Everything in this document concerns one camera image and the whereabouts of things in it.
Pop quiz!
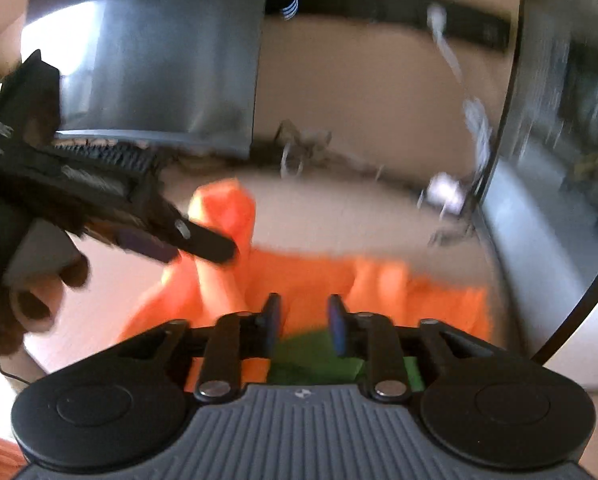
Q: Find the orange pumpkin costume garment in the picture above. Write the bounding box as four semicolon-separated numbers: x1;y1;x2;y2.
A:
121;179;493;385

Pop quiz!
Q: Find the white hanging cable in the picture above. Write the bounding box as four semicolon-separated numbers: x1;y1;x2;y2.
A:
426;3;495;181

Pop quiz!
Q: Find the grey computer monitor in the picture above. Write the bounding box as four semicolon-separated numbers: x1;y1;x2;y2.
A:
21;0;265;158

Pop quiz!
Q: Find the bundle of black cables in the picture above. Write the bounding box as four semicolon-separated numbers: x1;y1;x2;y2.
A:
270;119;430;187

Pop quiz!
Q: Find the large black framed monitor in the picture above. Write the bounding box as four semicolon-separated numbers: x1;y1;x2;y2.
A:
481;0;598;363

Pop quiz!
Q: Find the black wall cable rail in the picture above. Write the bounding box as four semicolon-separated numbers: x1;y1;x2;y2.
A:
265;0;512;52

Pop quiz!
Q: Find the black keyboard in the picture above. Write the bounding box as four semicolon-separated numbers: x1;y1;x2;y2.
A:
52;139;168;174

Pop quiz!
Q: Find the white power adapter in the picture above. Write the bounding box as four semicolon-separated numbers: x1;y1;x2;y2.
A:
425;172;466;214

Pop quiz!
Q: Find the person's left hand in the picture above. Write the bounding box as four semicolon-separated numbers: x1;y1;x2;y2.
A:
0;204;90;356

